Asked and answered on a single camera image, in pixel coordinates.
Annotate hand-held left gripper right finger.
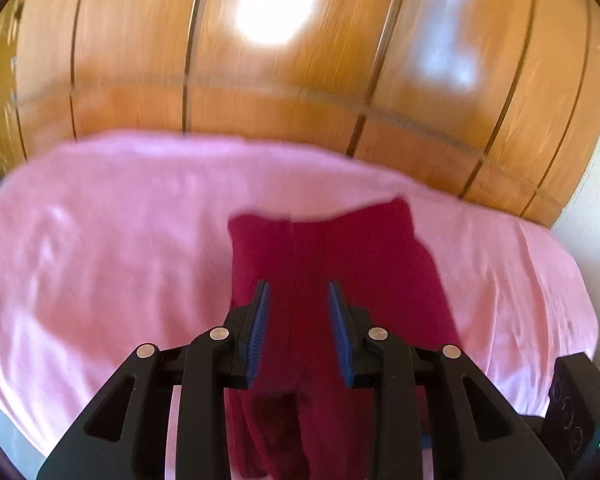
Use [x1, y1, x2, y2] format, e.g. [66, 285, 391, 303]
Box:
[328, 281, 564, 480]

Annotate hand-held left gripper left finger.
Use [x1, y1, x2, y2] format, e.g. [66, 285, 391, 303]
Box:
[37, 280, 272, 480]

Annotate pink bed sheet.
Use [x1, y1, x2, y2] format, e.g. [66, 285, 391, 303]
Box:
[0, 130, 600, 480]

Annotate dark red pants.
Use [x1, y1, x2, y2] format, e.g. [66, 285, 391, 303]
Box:
[227, 197, 463, 480]

